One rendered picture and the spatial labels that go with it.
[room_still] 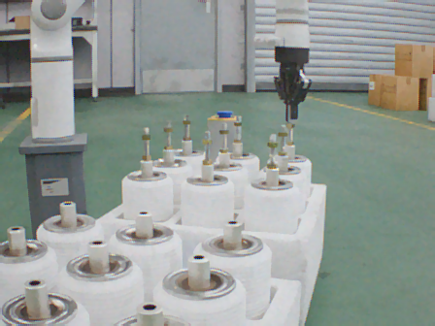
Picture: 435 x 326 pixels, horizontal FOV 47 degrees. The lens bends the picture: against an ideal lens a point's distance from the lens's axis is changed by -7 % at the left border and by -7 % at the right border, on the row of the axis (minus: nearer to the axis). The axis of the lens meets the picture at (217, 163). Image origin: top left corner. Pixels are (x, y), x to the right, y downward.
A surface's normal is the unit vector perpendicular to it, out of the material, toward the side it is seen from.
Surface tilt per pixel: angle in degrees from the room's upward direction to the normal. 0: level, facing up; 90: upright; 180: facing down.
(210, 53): 90
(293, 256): 90
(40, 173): 90
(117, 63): 90
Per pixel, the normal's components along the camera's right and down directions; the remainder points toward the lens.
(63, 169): 0.26, 0.22
